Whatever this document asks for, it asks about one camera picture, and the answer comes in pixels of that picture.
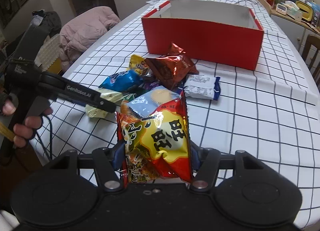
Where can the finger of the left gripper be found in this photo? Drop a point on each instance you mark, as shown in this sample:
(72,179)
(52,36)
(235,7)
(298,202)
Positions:
(54,87)

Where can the wooden corner shelf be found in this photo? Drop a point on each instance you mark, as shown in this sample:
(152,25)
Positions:
(296,31)

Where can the yellow snack packet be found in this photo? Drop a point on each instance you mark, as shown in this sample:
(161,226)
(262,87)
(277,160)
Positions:
(139,65)

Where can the light blue cookie bag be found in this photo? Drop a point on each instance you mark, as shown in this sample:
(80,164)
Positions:
(148,102)

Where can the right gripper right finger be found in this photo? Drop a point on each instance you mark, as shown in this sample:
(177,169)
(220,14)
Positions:
(205,162)

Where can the brown foil snack bag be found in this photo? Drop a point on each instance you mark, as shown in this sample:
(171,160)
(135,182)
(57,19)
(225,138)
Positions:
(173,68)

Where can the white checkered tablecloth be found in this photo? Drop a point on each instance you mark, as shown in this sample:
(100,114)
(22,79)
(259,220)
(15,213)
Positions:
(271,112)

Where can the green tissue pack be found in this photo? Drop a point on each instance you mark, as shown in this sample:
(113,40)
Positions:
(293,11)

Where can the white blue snack packet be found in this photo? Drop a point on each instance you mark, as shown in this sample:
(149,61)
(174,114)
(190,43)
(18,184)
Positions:
(202,87)

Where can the pink puffer jacket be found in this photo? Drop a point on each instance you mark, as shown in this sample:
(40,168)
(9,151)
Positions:
(82,32)

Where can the dark blue snack bag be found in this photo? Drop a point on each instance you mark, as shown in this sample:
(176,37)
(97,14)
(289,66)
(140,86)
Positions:
(122,81)

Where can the red yellow snack bag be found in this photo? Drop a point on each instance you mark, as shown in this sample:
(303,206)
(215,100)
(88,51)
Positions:
(157,145)

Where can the red cardboard box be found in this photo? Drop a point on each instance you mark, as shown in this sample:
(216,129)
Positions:
(212,31)

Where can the white digital timer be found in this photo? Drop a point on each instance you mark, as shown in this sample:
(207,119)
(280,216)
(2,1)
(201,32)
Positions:
(281,8)

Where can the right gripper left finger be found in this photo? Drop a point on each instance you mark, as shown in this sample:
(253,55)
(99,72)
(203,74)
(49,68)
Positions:
(106,162)

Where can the yellow tissue box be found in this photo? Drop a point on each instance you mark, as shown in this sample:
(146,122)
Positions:
(306,10)

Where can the gold green snack packet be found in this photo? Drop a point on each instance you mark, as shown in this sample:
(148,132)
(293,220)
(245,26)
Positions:
(107,103)

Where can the purple snack packet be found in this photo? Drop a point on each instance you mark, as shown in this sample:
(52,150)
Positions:
(148,83)

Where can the wooden chair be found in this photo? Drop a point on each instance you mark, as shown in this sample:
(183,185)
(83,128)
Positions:
(310,55)

